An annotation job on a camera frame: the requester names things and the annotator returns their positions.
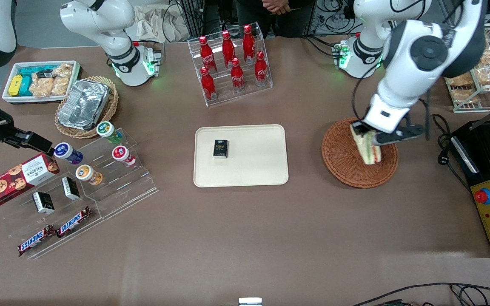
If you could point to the person in dark clothes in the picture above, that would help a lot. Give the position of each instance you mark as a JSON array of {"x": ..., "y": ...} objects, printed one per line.
[{"x": 249, "y": 17}]

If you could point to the clear cracker bag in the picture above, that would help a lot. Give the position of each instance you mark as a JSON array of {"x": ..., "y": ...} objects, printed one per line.
[
  {"x": 41, "y": 87},
  {"x": 63, "y": 78}
]

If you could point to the triangular sandwich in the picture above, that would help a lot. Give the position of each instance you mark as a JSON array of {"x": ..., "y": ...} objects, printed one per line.
[{"x": 370, "y": 153}]

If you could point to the small black white box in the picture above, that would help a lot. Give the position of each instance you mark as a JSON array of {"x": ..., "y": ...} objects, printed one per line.
[
  {"x": 43, "y": 202},
  {"x": 70, "y": 188}
]

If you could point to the aluminium foil container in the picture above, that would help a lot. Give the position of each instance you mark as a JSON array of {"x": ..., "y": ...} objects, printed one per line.
[{"x": 83, "y": 104}]

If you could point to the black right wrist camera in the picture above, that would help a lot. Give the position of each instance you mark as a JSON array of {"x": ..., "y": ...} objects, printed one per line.
[{"x": 36, "y": 144}]

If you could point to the purple lid snack cup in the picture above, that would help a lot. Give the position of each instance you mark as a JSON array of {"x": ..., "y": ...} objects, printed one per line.
[{"x": 67, "y": 152}]

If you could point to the green lid snack cup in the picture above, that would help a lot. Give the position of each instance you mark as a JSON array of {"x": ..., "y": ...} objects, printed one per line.
[{"x": 108, "y": 130}]

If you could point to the teal snack box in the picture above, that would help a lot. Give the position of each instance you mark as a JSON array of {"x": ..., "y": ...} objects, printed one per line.
[
  {"x": 26, "y": 87},
  {"x": 36, "y": 69}
]

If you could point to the beige plastic tray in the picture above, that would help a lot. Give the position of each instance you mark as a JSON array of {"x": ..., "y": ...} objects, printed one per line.
[{"x": 253, "y": 165}]

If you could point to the oval tan wicker basket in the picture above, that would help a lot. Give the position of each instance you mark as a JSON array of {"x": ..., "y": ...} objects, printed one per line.
[{"x": 111, "y": 102}]

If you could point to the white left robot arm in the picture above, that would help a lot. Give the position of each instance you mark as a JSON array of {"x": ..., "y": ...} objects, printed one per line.
[{"x": 423, "y": 51}]

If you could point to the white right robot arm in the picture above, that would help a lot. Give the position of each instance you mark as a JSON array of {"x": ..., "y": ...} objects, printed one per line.
[{"x": 100, "y": 21}]

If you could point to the clear acrylic bottle rack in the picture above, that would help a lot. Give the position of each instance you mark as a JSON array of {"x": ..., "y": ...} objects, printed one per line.
[{"x": 245, "y": 94}]

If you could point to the red Walkers cookie box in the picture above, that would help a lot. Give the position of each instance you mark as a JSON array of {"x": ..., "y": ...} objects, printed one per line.
[{"x": 11, "y": 180}]

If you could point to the orange lid snack cup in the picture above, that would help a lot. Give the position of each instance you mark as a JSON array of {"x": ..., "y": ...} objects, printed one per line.
[{"x": 87, "y": 174}]

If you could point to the small white object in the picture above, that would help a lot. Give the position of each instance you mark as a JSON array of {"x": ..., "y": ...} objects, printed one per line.
[{"x": 250, "y": 301}]

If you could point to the yellow small box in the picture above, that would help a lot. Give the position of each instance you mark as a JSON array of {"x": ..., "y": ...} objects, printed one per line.
[{"x": 15, "y": 85}]

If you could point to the white plastic bin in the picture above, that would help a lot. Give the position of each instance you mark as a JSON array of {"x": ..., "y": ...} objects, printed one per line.
[{"x": 11, "y": 99}]

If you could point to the bare person hand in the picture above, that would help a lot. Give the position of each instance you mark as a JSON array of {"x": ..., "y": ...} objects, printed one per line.
[{"x": 275, "y": 5}]

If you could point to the beige crumpled bag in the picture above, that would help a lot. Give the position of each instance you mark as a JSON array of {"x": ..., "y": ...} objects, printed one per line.
[{"x": 151, "y": 23}]

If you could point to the clear acrylic tiered stand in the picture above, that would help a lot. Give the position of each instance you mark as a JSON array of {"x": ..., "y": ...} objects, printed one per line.
[{"x": 121, "y": 191}]

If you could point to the black machine yellow panel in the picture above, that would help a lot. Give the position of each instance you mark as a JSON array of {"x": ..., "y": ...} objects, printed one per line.
[{"x": 483, "y": 170}]

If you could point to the Snickers chocolate bar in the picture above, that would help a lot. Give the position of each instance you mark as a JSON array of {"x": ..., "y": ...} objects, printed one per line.
[
  {"x": 35, "y": 241},
  {"x": 74, "y": 222}
]

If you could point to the small black Face box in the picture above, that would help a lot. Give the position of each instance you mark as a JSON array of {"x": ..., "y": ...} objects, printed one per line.
[{"x": 220, "y": 148}]

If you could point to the red Coca-Cola bottle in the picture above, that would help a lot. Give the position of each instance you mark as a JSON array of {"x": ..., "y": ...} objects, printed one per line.
[
  {"x": 237, "y": 76},
  {"x": 228, "y": 49},
  {"x": 208, "y": 85},
  {"x": 207, "y": 55},
  {"x": 260, "y": 70},
  {"x": 249, "y": 42}
]

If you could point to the red lid snack cup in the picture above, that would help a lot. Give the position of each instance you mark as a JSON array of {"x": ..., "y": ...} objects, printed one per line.
[{"x": 122, "y": 155}]

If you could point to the round brown wicker basket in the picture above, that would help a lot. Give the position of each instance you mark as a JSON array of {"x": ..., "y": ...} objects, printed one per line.
[{"x": 343, "y": 165}]

